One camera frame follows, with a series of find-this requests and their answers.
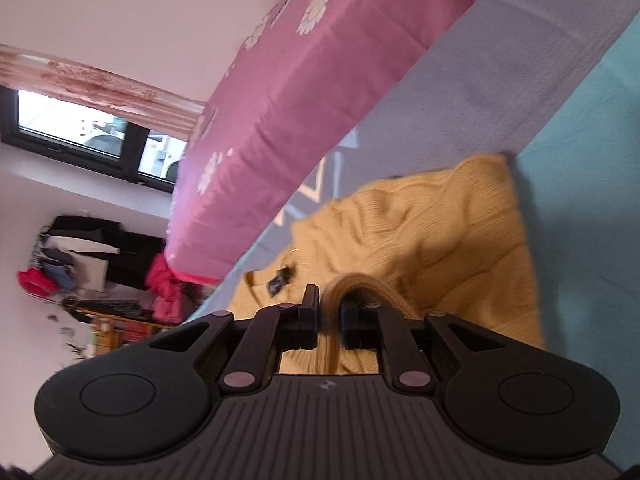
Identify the pink patterned curtain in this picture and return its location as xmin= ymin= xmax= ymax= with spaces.
xmin=0 ymin=43 xmax=209 ymax=139

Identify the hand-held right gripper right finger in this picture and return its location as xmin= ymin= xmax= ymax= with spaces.
xmin=339 ymin=296 xmax=506 ymax=394

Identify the mustard cable-knit cardigan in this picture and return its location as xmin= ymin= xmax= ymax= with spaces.
xmin=227 ymin=153 xmax=547 ymax=377

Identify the red garment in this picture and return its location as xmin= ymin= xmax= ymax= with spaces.
xmin=16 ymin=267 xmax=59 ymax=297

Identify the purple floral bed sheet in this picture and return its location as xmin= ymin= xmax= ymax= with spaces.
xmin=164 ymin=0 xmax=482 ymax=284

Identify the dark framed window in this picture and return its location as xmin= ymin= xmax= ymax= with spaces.
xmin=0 ymin=85 xmax=189 ymax=194

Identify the pile of pink clothes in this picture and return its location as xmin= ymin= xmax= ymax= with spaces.
xmin=145 ymin=252 xmax=222 ymax=326

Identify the wooden furniture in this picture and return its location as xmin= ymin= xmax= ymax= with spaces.
xmin=80 ymin=309 xmax=168 ymax=357

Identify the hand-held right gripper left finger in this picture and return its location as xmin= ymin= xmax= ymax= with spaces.
xmin=147 ymin=284 xmax=321 ymax=394

